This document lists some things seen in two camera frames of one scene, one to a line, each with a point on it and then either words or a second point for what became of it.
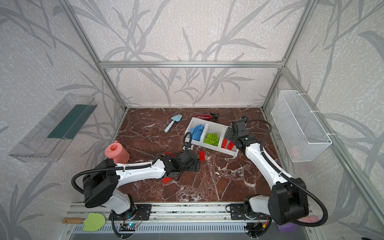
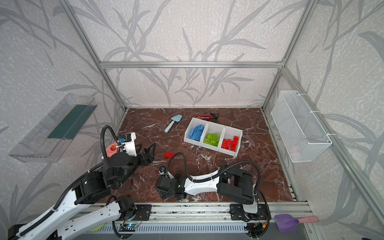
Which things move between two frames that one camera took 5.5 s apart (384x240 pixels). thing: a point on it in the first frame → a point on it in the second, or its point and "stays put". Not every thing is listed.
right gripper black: (237, 127) → (163, 186)
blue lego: (197, 133) stays put
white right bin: (234, 151) stays put
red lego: (166, 152) stays put
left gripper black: (193, 162) → (147, 155)
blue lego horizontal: (198, 129) stays put
